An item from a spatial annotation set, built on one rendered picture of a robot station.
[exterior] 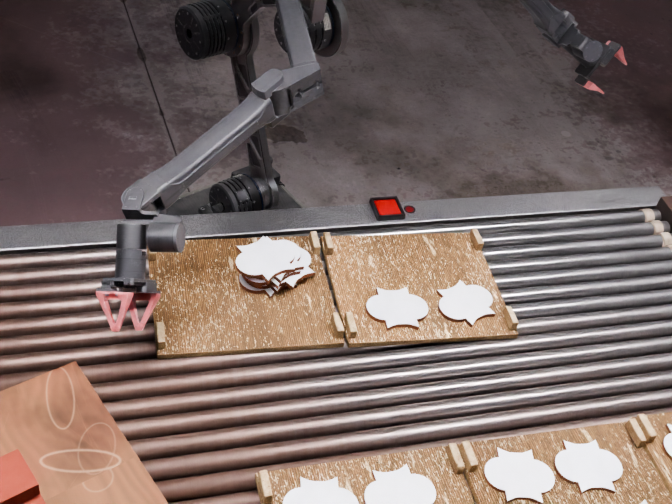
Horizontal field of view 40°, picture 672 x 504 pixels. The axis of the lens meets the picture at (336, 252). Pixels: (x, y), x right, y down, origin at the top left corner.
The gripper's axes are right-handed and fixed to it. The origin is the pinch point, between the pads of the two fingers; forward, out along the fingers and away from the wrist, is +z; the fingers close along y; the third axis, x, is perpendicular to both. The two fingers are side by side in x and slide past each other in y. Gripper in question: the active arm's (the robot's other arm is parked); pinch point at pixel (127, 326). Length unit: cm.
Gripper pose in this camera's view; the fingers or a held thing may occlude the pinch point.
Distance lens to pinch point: 179.3
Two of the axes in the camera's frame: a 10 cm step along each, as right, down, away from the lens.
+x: -9.7, -0.2, 2.4
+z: -0.3, 10.0, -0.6
